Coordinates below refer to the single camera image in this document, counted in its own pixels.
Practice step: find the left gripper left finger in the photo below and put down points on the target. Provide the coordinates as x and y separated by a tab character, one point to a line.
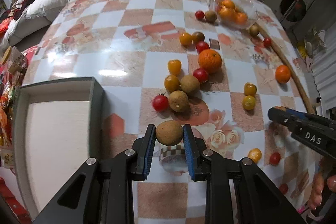
101	191

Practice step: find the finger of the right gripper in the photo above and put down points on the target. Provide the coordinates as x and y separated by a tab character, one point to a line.
283	115

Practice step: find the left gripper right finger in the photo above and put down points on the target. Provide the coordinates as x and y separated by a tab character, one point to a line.
237	191

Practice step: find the red tomato table edge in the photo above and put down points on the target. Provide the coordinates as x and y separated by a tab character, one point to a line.
283	188

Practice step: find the orange mandarin near stick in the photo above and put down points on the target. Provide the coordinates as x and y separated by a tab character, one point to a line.
282	74

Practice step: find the long wooden stick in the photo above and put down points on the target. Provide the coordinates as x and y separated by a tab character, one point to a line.
280	54

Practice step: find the shallow white cardboard box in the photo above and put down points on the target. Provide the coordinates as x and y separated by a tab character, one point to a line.
56	128

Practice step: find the red tomato by stick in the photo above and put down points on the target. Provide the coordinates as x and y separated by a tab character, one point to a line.
267	42

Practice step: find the longan by stick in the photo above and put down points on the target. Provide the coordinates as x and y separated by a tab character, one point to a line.
254	30

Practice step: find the red cherry tomato cluster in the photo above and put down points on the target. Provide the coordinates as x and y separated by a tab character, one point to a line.
201	75

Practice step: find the large orange mandarin centre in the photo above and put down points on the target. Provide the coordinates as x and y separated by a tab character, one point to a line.
210	60

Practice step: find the brown longan by tomato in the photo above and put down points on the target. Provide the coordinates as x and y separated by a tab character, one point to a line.
178	101

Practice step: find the brown longan in cluster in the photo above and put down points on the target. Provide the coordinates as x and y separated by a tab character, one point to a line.
190	84

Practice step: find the red cherry tomato front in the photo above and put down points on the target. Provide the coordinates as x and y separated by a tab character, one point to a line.
160	103

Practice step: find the red cherry tomato upper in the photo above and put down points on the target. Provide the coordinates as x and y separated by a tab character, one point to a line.
201	46

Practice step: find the clear glass fruit bowl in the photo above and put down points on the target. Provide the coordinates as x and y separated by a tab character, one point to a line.
247	6

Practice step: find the dark brown cherry tomato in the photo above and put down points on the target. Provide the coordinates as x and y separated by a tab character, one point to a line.
198	37

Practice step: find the mandarins in bowl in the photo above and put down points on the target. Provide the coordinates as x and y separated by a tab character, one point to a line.
228	12

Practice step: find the yellow cherry tomato upper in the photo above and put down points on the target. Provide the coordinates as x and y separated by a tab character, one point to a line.
174	67

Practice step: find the longan near bowl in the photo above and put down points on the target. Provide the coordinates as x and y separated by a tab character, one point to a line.
211	16

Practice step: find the yellow cherry tomato top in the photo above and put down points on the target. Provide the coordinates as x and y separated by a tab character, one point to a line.
185	39

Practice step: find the pile of snack packages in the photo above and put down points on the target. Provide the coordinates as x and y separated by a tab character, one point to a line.
13	68

